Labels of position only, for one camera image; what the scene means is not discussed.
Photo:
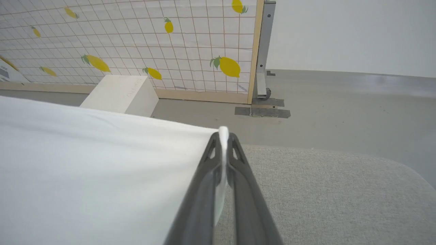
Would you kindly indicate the lemon print partition panel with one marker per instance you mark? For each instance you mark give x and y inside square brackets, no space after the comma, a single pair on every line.
[136,37]

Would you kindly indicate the grey metal partition stand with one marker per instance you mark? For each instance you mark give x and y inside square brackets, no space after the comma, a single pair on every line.
[264,51]

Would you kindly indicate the blue and white garment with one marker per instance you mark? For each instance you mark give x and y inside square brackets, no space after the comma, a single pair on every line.
[102,177]

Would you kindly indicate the grey fabric sofa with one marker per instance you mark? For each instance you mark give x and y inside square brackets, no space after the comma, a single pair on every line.
[340,204]

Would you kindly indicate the grey geometric print panel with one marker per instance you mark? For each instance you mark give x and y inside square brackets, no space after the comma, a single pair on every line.
[8,73]

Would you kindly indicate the dark grey floor tape patch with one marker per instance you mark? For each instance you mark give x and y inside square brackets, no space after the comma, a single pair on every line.
[274,102]
[272,113]

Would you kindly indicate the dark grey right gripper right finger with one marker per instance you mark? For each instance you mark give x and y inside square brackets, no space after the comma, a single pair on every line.
[250,211]

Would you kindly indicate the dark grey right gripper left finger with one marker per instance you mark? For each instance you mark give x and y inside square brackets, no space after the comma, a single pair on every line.
[197,204]

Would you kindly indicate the white box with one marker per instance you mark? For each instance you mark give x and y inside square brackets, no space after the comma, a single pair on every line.
[115,95]

